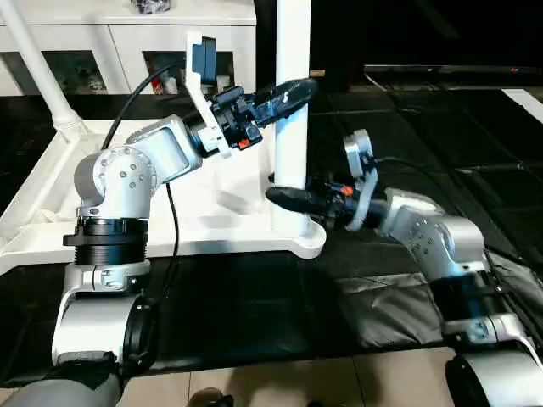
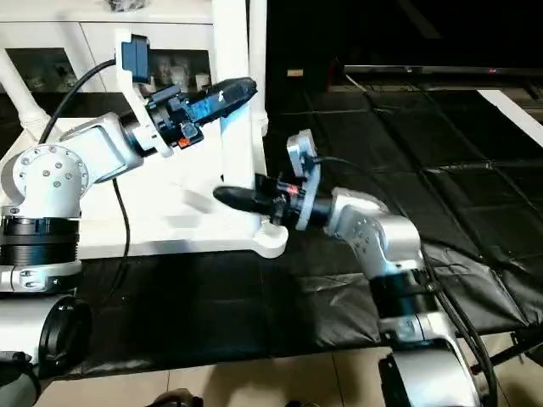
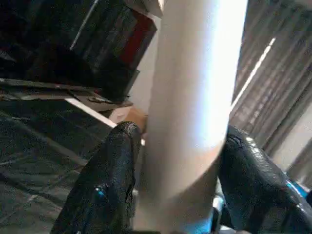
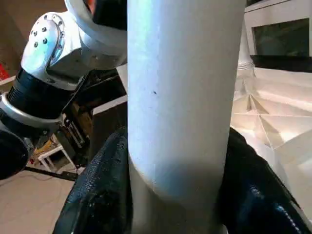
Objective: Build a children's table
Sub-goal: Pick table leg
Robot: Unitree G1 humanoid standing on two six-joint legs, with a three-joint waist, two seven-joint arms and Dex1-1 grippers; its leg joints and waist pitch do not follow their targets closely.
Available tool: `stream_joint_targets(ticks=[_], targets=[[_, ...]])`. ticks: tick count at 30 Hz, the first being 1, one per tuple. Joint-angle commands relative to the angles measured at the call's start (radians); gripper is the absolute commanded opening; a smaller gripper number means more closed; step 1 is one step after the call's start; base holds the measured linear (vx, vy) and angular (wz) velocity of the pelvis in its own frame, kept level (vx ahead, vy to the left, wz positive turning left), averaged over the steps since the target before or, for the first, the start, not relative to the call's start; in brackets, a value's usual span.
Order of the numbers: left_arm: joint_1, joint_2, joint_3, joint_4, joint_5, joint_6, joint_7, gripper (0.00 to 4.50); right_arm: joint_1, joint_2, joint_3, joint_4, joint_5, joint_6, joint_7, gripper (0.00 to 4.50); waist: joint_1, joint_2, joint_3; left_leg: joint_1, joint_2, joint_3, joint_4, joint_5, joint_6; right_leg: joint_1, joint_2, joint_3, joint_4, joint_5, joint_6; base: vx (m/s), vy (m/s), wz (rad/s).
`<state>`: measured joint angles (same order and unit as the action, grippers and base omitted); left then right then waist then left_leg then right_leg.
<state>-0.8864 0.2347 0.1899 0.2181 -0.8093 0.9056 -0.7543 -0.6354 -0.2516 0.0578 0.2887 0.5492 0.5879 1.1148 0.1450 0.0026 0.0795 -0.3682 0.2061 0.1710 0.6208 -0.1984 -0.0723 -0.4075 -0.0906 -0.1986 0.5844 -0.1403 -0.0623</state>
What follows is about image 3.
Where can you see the black work mat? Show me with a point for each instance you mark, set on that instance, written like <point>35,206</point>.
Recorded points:
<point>29,161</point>

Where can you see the grey curtain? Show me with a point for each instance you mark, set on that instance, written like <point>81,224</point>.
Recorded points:
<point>282,73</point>

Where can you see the black flat bar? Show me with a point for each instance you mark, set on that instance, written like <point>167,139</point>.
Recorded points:
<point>48,87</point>

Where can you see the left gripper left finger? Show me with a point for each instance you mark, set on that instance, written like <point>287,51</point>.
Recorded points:
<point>105,185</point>

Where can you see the white plastic table leg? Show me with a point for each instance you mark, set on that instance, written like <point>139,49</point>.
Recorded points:
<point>190,97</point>

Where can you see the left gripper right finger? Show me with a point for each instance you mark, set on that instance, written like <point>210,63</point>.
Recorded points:
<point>263,195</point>

